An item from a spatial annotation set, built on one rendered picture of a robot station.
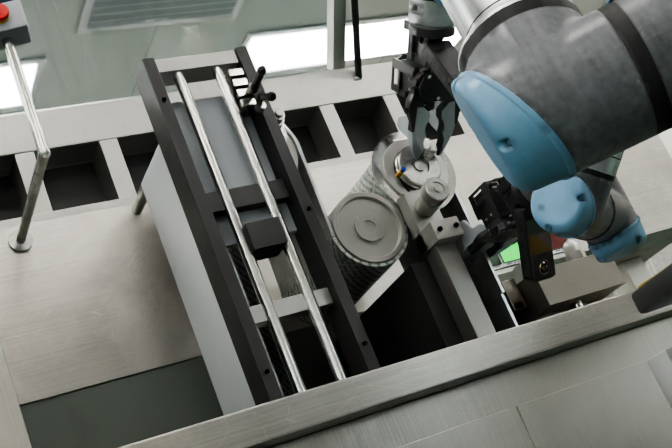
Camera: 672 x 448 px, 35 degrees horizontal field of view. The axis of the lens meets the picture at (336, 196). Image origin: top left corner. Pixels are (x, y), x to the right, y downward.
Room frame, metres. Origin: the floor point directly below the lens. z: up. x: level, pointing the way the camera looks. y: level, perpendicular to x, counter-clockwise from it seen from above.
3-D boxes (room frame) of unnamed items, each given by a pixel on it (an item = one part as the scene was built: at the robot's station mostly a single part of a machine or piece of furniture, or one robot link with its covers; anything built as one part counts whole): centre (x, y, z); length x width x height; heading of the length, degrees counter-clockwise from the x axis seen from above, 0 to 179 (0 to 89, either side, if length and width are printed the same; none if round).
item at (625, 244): (1.40, -0.32, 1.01); 0.11 x 0.08 x 0.11; 153
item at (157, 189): (1.59, 0.24, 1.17); 0.34 x 0.05 x 0.54; 31
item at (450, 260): (1.57, -0.12, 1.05); 0.06 x 0.05 x 0.31; 31
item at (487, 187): (1.55, -0.24, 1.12); 0.12 x 0.08 x 0.09; 31
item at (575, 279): (1.85, -0.20, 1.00); 0.40 x 0.16 x 0.06; 31
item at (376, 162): (1.62, -0.13, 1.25); 0.15 x 0.01 x 0.15; 121
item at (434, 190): (1.54, -0.14, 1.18); 0.04 x 0.02 x 0.04; 121
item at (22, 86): (1.37, 0.36, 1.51); 0.02 x 0.02 x 0.20
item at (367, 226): (1.67, 0.04, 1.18); 0.26 x 0.12 x 0.12; 31
